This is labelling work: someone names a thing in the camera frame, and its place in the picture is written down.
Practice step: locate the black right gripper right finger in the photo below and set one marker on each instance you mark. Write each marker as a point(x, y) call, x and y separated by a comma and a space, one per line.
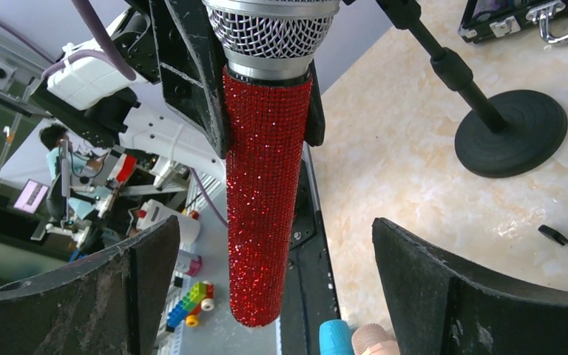
point(442, 303)

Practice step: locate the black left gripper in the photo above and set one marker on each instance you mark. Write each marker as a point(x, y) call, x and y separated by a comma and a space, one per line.
point(191, 62)

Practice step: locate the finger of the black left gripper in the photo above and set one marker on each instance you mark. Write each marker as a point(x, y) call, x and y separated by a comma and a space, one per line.
point(315, 125)

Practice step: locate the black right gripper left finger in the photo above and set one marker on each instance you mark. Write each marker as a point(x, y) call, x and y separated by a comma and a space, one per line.
point(109, 302)

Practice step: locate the red glitter microphone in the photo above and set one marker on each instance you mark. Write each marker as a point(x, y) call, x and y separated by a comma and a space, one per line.
point(267, 161)

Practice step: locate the black shock-mount tripod stand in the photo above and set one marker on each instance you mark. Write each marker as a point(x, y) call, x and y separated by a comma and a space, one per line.
point(553, 235)

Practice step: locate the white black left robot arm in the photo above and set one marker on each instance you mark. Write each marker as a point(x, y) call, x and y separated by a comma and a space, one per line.
point(153, 127)

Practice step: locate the black round-base mic stand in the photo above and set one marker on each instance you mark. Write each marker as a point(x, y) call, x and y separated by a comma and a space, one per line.
point(502, 136)

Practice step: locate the beige microphone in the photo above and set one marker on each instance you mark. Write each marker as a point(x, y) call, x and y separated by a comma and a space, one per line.
point(373, 339)

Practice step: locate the colourful toy brick car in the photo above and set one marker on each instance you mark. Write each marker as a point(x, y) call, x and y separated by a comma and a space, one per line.
point(198, 299)

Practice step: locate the light blue microphone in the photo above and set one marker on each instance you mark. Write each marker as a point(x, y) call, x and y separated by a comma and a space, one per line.
point(335, 338)

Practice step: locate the black poker chip case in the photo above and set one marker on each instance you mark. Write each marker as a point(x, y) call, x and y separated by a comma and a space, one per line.
point(487, 20)

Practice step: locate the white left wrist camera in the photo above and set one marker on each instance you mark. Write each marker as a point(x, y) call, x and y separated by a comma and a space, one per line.
point(83, 76)

